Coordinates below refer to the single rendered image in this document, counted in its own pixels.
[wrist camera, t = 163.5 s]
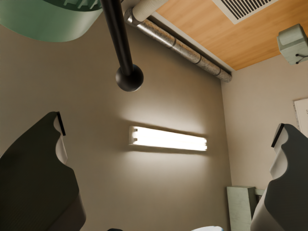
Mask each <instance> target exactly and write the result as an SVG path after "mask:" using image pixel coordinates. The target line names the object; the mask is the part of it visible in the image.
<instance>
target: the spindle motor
mask: <svg viewBox="0 0 308 231"><path fill-rule="evenodd" d="M102 11H103V9H102V6H101V3H100V0H0V24H1V25H3V26H5V27H6V28H8V29H10V30H12V31H14V32H16V33H18V34H20V35H23V36H25V37H28V38H31V39H35V40H40V41H45V42H66V41H71V40H74V39H77V38H79V37H81V36H82V35H84V34H85V33H86V32H87V31H88V29H89V28H90V27H91V26H92V24H93V23H94V22H95V20H96V19H97V18H98V17H99V15H100V14H101V13H102Z"/></svg>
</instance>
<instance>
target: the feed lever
mask: <svg viewBox="0 0 308 231"><path fill-rule="evenodd" d="M100 3H101V6H102V9H103V12H104V16H105V19H106V22H107V25H108V28H109V31H110V35H111V38H112V41H113V44H114V48H115V51H116V54H117V57H118V61H119V63H120V67H119V69H118V70H117V72H116V76H115V79H116V83H117V85H118V86H119V87H120V88H121V89H122V90H124V91H126V92H133V91H136V90H138V89H139V88H140V87H141V85H142V83H143V79H144V76H143V72H142V70H141V69H140V68H139V67H138V66H137V65H135V64H133V63H132V57H131V52H130V47H129V42H128V37H127V31H126V26H125V21H124V16H123V12H122V7H121V0H100Z"/></svg>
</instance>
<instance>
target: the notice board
mask: <svg viewBox="0 0 308 231"><path fill-rule="evenodd" d="M292 102H293V107H294V111H295V116H296V120H297V126H298V130H299V131H300V132H301V133H302V134H304V135H305V136H306V137H307V138H308V97H306V98H302V99H296V100H293V101H292Z"/></svg>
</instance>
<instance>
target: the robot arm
mask: <svg viewBox="0 0 308 231"><path fill-rule="evenodd" d="M65 135H66V134H65V130H64V127H63V123H62V119H61V115H60V112H59V111H58V112H55V111H52V112H49V113H48V114H46V115H45V116H44V117H43V118H42V119H40V120H39V121H38V122H37V123H35V124H34V125H33V126H32V127H31V128H29V129H28V130H27V131H26V132H24V133H23V134H22V135H21V136H20V137H19V138H18V139H17V140H16V141H15V142H14V143H13V144H12V145H11V146H10V147H9V148H8V149H7V150H6V151H5V152H4V153H3V155H2V156H1V157H0V231H80V229H81V228H82V227H83V225H84V223H85V221H86V217H87V216H86V212H85V208H84V205H83V201H82V197H81V194H80V190H79V187H78V184H77V180H76V177H75V173H74V170H73V169H72V168H70V167H68V166H66V165H65V164H66V162H67V159H68V157H67V154H66V150H65V147H64V144H63V140H62V139H63V136H65ZM271 147H273V148H274V151H275V153H276V157H275V159H274V161H273V163H272V165H271V167H270V169H269V172H270V174H271V176H272V178H273V180H271V181H270V182H269V184H268V186H267V188H266V190H265V192H264V193H263V195H262V197H261V199H260V201H259V203H258V205H257V207H256V209H255V212H254V215H253V219H252V222H251V225H250V231H308V138H307V137H306V136H305V135H304V134H302V133H301V132H300V131H299V130H298V129H297V128H295V127H294V126H293V125H291V124H284V123H280V124H279V125H278V127H277V129H276V132H275V136H274V139H273V142H272V145H271Z"/></svg>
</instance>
